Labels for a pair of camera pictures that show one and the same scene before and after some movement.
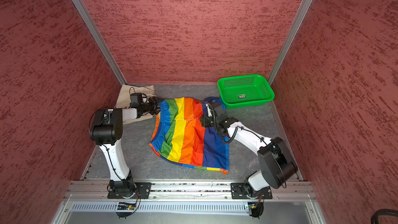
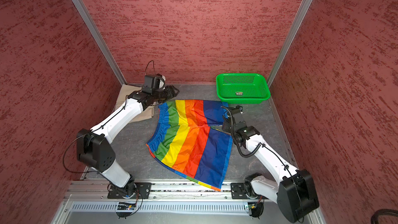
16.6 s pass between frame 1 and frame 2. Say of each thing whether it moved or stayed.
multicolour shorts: moved
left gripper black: moved
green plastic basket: stayed
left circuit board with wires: stayed
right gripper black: moved
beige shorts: stayed
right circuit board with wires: stayed
